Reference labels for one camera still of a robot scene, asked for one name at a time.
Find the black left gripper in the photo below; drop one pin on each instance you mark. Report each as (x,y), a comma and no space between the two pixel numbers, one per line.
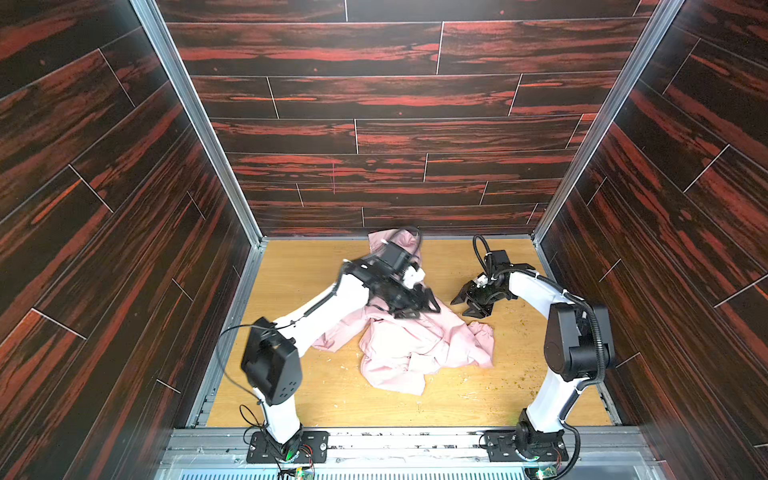
(411,298)

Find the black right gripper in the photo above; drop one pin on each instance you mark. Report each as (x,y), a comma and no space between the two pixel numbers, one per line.
(478,292)

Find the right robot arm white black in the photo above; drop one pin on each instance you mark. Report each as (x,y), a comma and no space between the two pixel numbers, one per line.
(578,349)

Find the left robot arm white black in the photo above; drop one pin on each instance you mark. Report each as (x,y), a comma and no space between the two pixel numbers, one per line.
(272,358)

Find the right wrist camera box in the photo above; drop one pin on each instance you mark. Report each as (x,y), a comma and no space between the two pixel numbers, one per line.
(495,261)

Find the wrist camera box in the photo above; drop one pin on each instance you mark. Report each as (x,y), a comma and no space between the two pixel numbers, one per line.
(495,261)
(395,257)

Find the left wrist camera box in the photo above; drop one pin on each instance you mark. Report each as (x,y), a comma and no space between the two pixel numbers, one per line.
(395,257)

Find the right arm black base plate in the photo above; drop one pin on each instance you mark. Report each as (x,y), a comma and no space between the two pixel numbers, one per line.
(509,446)

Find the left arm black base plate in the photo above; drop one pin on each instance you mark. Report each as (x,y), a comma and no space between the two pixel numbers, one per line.
(305,447)

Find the aluminium front rail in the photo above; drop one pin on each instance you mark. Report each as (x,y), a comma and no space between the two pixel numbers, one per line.
(354,453)

